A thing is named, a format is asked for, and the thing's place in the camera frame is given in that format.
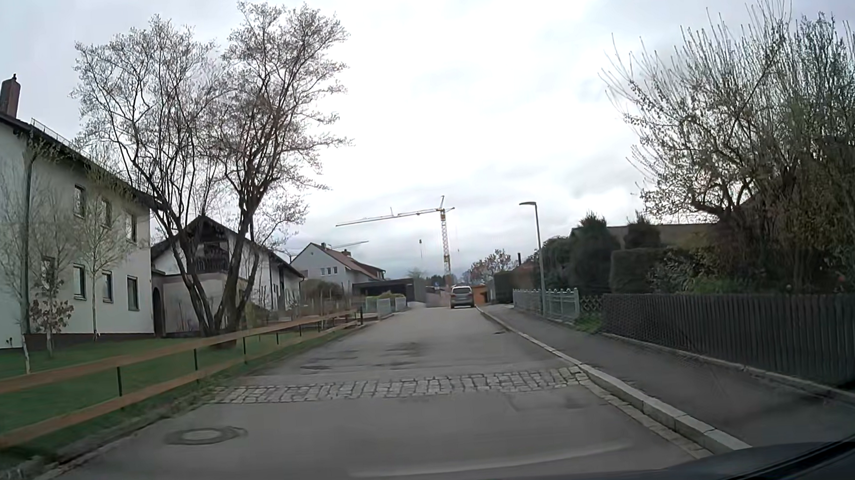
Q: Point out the thin young trees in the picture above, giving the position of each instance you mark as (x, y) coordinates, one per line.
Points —
(37, 252)

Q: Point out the dark flat carport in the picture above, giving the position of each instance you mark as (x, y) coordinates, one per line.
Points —
(384, 288)

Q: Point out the pale metal fence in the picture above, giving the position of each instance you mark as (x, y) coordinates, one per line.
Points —
(552, 303)

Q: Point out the white house with red roof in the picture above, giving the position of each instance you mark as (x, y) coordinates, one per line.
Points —
(331, 265)

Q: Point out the yellow tower crane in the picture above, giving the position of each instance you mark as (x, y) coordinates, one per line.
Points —
(444, 239)

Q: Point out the grey asphalt road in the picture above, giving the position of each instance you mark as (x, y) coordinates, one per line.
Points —
(426, 435)

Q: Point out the dark picket fence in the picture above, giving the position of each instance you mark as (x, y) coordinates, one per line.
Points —
(765, 329)

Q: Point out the grey car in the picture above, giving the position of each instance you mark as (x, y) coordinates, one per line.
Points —
(461, 296)

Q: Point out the large bare tree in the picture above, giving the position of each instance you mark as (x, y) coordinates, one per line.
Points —
(238, 170)

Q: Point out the bare bushy tree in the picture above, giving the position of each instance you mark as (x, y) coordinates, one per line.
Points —
(783, 155)

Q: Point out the white house with dark gable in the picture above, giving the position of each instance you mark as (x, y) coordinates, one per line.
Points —
(212, 277)

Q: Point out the green grass lawn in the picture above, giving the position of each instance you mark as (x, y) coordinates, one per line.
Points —
(69, 385)

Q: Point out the dark evergreen trees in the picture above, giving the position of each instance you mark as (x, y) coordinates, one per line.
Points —
(586, 255)

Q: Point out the grey asphalt pavement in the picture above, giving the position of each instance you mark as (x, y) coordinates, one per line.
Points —
(677, 373)

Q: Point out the dark trimmed hedge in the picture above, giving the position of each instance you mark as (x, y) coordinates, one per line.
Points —
(636, 269)

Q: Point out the wooden rail fence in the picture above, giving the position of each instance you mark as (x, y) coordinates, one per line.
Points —
(120, 363)

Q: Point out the grey lamp post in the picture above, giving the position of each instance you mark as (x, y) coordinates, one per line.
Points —
(540, 262)

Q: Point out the low building behind hedge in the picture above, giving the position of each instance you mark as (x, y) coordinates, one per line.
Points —
(672, 234)

